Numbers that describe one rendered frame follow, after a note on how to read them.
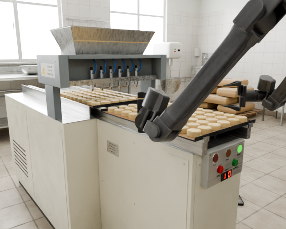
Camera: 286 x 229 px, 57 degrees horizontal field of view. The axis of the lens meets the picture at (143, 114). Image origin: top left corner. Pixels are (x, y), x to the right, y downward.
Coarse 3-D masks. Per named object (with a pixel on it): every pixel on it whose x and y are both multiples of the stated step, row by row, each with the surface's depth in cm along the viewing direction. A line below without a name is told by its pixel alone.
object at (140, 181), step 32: (128, 160) 126; (160, 160) 108; (192, 160) 94; (128, 192) 130; (160, 192) 111; (192, 192) 97; (224, 192) 112; (128, 224) 135; (160, 224) 114; (192, 224) 101; (224, 224) 116
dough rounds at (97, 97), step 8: (96, 88) 205; (64, 96) 174; (72, 96) 167; (80, 96) 170; (88, 96) 167; (96, 96) 169; (104, 96) 170; (112, 96) 167; (120, 96) 168; (128, 96) 167; (136, 96) 168; (88, 104) 149; (96, 104) 144
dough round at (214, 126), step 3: (210, 123) 102; (213, 123) 102; (216, 123) 102; (210, 126) 100; (213, 126) 99; (216, 126) 99; (219, 126) 99; (213, 129) 99; (216, 129) 99; (219, 129) 100
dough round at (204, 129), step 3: (198, 126) 98; (201, 126) 98; (204, 126) 98; (207, 126) 98; (201, 129) 95; (204, 129) 95; (207, 129) 95; (210, 129) 96; (201, 132) 96; (204, 132) 95; (207, 132) 95; (210, 132) 96
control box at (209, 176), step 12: (228, 144) 103; (240, 144) 107; (204, 156) 96; (240, 156) 109; (204, 168) 97; (216, 168) 99; (228, 168) 104; (240, 168) 110; (204, 180) 98; (216, 180) 100
